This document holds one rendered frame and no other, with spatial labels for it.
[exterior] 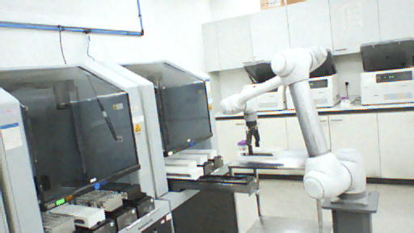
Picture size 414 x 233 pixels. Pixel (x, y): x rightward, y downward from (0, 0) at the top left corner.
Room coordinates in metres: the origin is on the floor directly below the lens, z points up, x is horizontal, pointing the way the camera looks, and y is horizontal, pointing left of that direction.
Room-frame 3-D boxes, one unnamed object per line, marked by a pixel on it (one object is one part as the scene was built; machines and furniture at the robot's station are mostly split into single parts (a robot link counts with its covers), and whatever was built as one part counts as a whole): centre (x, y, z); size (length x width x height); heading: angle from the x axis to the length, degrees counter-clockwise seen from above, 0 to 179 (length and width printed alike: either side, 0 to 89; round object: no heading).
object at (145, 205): (1.91, 0.67, 0.78); 0.73 x 0.14 x 0.09; 60
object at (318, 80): (4.21, -1.37, 1.24); 0.62 x 0.56 x 0.69; 150
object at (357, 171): (1.69, -0.69, 0.87); 0.18 x 0.16 x 0.22; 126
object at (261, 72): (4.50, -0.86, 1.22); 0.62 x 0.56 x 0.64; 148
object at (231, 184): (2.03, 0.07, 0.78); 0.73 x 0.14 x 0.09; 60
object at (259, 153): (2.19, -0.32, 0.88); 0.30 x 0.10 x 0.06; 56
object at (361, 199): (1.71, -0.71, 0.73); 0.22 x 0.18 x 0.06; 150
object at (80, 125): (1.72, 0.78, 1.28); 0.61 x 0.51 x 0.63; 150
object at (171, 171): (2.12, 0.22, 0.83); 0.30 x 0.10 x 0.06; 60
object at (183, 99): (2.46, 0.35, 1.28); 0.61 x 0.51 x 0.63; 150
